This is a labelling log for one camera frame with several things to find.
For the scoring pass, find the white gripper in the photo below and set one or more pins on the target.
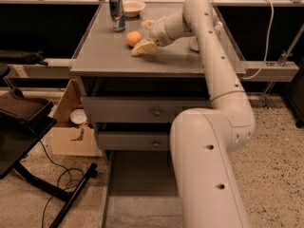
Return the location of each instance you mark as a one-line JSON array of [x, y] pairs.
[[158, 30]]

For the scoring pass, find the orange fruit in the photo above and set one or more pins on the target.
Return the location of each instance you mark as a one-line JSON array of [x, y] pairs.
[[133, 38]]

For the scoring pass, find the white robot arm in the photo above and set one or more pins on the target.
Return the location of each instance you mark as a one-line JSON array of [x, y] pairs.
[[201, 138]]

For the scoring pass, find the white bowl on counter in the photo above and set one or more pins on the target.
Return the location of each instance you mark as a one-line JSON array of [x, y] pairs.
[[133, 8]]

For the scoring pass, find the grey drawer cabinet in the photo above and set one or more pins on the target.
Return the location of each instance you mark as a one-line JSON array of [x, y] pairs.
[[106, 54]]

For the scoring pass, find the grey top drawer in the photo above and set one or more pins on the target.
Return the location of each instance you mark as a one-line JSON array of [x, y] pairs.
[[140, 100]]

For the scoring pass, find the grey drawer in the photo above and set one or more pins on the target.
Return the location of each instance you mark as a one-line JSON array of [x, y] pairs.
[[134, 136], [140, 100], [142, 191]]

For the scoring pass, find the grey middle drawer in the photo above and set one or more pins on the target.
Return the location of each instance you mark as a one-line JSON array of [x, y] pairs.
[[134, 136]]

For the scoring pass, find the grey bottom drawer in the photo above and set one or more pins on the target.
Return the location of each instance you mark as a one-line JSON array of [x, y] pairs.
[[142, 191]]

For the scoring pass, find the blue silver drink can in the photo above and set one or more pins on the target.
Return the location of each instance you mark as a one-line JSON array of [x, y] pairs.
[[117, 14]]

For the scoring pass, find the white plastic bottle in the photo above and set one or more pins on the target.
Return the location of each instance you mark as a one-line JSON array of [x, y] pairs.
[[193, 44]]

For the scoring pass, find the cardboard box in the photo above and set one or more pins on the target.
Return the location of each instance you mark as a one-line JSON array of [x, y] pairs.
[[66, 137]]

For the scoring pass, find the black stand with tray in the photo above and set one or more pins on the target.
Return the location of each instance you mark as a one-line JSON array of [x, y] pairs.
[[24, 122]]

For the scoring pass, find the black object on rail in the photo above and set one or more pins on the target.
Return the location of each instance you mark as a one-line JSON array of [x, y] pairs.
[[22, 57]]

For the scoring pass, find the metal frame rail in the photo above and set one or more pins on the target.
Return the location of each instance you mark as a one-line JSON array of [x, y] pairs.
[[55, 69]]

